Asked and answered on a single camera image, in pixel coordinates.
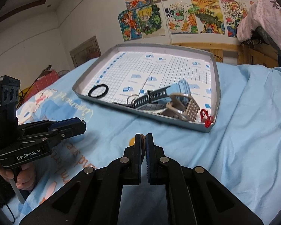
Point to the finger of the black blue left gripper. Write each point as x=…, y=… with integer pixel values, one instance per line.
x=65, y=129

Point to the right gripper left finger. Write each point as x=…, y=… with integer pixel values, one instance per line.
x=127, y=169

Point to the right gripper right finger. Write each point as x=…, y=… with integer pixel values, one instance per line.
x=160, y=168

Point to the beige claw hair clip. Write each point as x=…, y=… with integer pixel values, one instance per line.
x=181, y=106

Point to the blue black strap watch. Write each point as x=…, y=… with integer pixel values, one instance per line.
x=161, y=95

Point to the person's left hand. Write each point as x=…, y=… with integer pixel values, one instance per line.
x=25, y=180

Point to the red plaid cloth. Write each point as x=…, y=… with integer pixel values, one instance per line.
x=40, y=84

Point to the grey cardboard box lid tray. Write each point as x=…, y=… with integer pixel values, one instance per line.
x=104, y=80

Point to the light blue cartoon duvet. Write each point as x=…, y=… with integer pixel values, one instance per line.
x=242, y=150

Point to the mermaid character drawing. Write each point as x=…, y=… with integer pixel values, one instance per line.
x=130, y=26

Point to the blond character drawing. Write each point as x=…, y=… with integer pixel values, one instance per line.
x=150, y=21

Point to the goldfish drawing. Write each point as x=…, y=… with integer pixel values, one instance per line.
x=180, y=17

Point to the orange landscape drawing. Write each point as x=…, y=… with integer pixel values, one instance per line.
x=210, y=15

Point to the doodle pattern drawing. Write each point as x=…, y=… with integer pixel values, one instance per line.
x=234, y=12

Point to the pink floral blanket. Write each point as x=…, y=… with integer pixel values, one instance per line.
x=263, y=13

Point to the dark wooden wall hatch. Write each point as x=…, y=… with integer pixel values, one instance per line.
x=86, y=51

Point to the wooden bed frame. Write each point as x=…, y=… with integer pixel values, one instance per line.
x=258, y=55

